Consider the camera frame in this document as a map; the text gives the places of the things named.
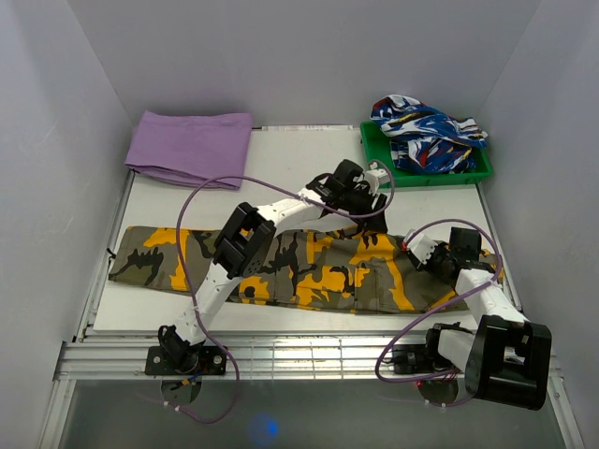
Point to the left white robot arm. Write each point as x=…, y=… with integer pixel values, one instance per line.
x=243, y=243

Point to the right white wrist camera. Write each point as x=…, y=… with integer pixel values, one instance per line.
x=419, y=248

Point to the aluminium front rail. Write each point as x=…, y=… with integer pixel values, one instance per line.
x=329, y=356

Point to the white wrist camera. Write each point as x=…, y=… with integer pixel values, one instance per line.
x=376, y=178
x=419, y=248

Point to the camouflage cargo trousers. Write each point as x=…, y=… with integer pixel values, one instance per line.
x=344, y=270

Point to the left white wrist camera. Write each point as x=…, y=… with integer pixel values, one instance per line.
x=376, y=178

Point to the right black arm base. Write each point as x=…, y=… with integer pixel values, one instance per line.
x=413, y=359

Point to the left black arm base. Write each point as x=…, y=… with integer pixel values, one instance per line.
x=206, y=360

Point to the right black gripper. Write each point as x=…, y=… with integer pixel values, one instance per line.
x=439, y=249

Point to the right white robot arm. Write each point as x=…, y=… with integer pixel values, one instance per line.
x=506, y=360

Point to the folded purple trousers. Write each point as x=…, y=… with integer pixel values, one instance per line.
x=188, y=150

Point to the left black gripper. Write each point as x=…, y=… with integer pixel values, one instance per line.
x=369, y=198

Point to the blue white patterned garment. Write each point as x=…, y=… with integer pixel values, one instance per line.
x=425, y=141

